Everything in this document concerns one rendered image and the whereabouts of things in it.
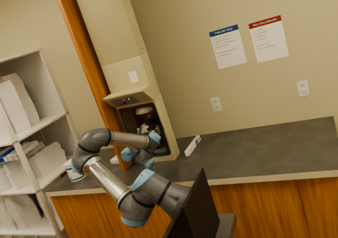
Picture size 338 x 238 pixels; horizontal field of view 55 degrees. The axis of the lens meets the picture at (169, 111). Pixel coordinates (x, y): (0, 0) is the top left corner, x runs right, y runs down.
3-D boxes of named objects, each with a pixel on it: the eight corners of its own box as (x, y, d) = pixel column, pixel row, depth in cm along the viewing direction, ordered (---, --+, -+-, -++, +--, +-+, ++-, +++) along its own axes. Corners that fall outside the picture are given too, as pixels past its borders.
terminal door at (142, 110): (135, 158, 241) (117, 109, 230) (171, 154, 227) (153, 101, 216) (135, 159, 240) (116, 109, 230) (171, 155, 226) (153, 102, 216)
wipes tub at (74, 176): (77, 173, 262) (70, 157, 258) (90, 172, 256) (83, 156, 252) (67, 182, 250) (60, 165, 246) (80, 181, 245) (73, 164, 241)
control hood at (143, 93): (115, 106, 230) (110, 93, 228) (154, 98, 216) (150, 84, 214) (106, 112, 221) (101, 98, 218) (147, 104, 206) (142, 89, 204)
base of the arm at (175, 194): (182, 206, 129) (161, 193, 130) (171, 226, 138) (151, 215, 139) (194, 181, 141) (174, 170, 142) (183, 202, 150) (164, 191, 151)
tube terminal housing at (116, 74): (150, 149, 264) (118, 58, 244) (186, 144, 250) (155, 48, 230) (137, 164, 242) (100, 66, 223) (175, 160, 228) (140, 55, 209)
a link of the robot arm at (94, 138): (82, 119, 163) (155, 130, 195) (75, 138, 165) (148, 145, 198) (91, 131, 154) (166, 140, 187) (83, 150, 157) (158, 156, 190)
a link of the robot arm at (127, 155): (130, 165, 191) (117, 158, 193) (138, 156, 201) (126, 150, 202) (133, 155, 188) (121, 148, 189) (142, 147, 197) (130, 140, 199)
